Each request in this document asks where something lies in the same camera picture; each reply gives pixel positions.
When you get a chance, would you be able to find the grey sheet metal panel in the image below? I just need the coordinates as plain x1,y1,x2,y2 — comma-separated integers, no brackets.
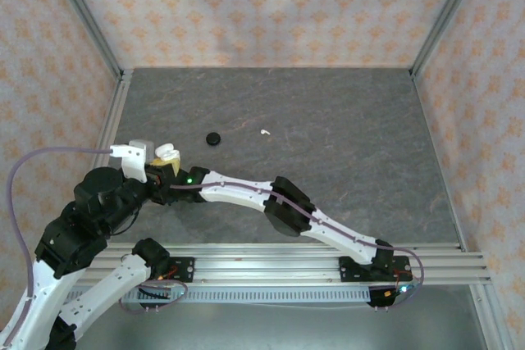
75,300,493,350

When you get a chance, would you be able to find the aluminium frame post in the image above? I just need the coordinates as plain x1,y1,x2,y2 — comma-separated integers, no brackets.
469,284,512,350
44,0,126,80
409,0,490,77

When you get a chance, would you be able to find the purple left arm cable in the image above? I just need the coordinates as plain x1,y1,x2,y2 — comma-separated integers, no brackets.
0,145,189,347

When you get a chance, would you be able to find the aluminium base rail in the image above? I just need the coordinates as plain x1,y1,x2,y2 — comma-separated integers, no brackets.
77,242,491,285

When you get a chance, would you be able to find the white earbud charging case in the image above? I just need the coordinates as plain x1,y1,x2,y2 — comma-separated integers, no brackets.
154,143,182,162

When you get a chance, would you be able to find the slotted grey cable duct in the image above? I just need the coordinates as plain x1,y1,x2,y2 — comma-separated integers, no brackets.
65,286,372,305

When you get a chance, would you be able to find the thin aluminium floor rail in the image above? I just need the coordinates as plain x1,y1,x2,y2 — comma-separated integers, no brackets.
409,69,471,252

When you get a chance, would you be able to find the wide aluminium floor rail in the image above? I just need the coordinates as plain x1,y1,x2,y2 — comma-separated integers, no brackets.
96,69,135,170

